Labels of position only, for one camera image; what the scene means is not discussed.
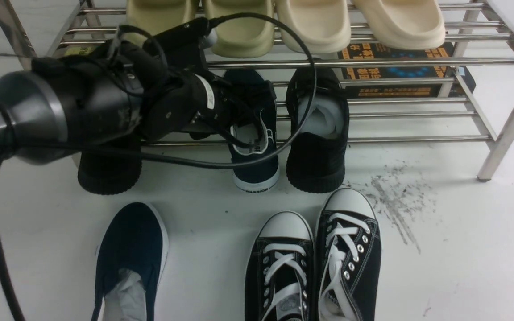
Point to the black knit sneaker right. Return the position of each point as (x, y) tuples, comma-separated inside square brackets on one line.
[(315, 163)]

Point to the black canvas lace-up sneaker right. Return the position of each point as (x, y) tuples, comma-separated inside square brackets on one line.
[(348, 246)]

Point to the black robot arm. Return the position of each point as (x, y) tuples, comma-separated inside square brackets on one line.
[(125, 86)]

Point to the yellow blue printed box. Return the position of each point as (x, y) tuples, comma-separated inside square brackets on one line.
[(83, 50)]

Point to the black orange printed box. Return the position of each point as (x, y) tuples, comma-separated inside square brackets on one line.
[(397, 81)]

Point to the black canvas lace-up sneaker left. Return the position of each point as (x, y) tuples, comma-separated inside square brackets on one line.
[(278, 278)]

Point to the black knit sneaker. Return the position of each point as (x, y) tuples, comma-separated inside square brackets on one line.
[(107, 175), (315, 163)]

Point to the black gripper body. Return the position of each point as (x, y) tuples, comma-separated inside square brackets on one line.
[(178, 100)]

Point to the black canvas lace-up sneaker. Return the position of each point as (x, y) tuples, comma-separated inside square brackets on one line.
[(278, 278), (348, 246)]

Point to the black knit sneaker left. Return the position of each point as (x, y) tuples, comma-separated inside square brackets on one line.
[(107, 175)]

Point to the navy slip-on shoe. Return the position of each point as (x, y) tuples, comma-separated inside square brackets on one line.
[(260, 96), (130, 262)]

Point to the cream slide far-right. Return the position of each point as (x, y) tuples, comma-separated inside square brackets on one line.
[(404, 24)]

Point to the stainless steel shoe rack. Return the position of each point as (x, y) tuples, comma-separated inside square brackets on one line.
[(478, 13)]

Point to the olive green slide far-left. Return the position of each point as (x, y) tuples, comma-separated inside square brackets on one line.
[(156, 16)]

